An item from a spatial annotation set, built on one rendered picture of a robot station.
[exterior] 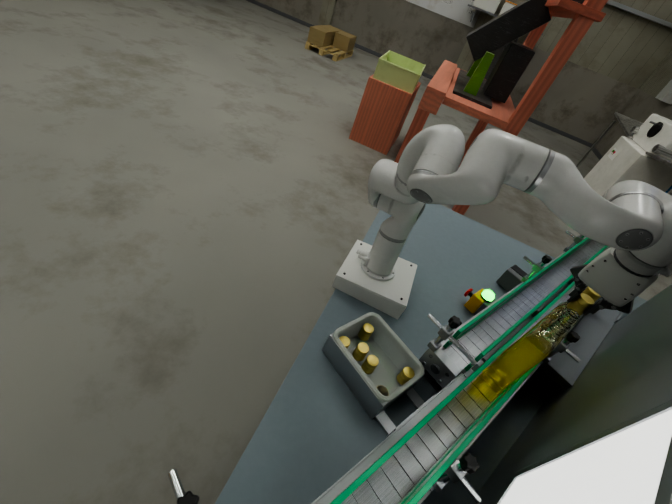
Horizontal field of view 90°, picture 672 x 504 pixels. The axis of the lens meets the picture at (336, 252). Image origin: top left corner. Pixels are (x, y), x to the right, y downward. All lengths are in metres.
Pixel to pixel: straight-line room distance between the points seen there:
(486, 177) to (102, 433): 1.58
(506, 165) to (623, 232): 0.21
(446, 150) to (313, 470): 0.74
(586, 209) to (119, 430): 1.65
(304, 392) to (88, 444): 1.00
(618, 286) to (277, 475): 0.80
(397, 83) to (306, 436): 3.61
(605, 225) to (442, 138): 0.33
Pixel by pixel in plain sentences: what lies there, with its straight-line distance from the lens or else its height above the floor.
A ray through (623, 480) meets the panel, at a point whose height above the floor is 1.25.
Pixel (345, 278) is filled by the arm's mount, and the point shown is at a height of 0.81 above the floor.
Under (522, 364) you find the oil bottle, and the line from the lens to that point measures 0.92.
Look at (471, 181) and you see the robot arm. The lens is 0.66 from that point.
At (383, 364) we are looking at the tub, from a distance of 1.01.
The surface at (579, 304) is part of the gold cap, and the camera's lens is 0.96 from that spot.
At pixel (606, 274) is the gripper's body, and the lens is 0.88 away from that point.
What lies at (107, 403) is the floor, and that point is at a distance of 1.75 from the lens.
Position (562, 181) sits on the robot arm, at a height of 1.39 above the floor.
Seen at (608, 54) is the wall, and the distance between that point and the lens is 9.56.
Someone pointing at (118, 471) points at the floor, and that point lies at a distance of 1.65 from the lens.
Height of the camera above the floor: 1.57
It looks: 40 degrees down
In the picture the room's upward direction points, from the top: 22 degrees clockwise
